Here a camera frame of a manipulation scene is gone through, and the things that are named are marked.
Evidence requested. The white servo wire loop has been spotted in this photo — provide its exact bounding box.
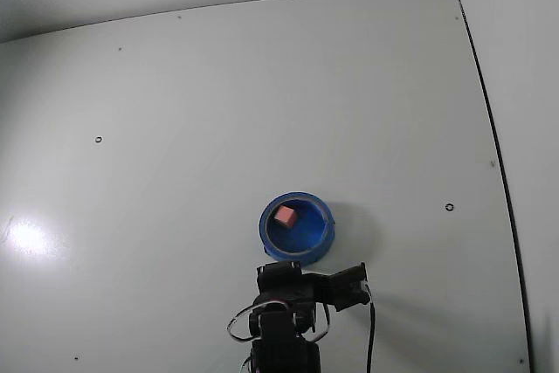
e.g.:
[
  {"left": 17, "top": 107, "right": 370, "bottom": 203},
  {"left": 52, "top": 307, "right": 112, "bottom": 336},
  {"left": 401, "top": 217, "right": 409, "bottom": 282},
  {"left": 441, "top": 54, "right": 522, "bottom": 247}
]
[
  {"left": 305, "top": 302, "right": 331, "bottom": 344},
  {"left": 226, "top": 297, "right": 264, "bottom": 343}
]

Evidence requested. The small orange cube block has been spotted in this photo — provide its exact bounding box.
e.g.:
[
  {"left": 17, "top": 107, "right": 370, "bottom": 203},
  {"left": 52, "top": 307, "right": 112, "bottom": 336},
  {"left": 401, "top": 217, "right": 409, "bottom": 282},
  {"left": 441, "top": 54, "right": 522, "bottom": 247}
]
[{"left": 274, "top": 204, "right": 299, "bottom": 229}]

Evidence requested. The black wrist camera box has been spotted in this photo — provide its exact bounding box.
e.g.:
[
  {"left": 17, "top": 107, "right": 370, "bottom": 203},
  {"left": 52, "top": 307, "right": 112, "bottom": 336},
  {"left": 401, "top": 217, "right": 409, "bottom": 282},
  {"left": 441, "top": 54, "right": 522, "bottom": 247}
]
[{"left": 326, "top": 261, "right": 370, "bottom": 313}]

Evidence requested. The blue tape roll bin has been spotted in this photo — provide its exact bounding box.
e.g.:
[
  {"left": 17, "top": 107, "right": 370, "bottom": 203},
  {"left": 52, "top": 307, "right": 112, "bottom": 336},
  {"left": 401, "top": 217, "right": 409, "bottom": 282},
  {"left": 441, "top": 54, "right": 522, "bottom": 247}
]
[{"left": 259, "top": 191, "right": 336, "bottom": 267}]

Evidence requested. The black camera cable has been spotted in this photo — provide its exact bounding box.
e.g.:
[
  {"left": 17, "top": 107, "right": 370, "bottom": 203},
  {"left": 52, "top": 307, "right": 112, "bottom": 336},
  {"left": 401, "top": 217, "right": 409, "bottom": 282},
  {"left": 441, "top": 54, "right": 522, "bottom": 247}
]
[{"left": 364, "top": 288, "right": 377, "bottom": 373}]

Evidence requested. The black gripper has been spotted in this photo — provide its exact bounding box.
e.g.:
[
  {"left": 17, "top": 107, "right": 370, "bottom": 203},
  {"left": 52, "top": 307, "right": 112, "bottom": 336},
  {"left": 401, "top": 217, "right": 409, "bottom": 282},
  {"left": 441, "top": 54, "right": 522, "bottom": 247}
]
[{"left": 255, "top": 259, "right": 316, "bottom": 302}]

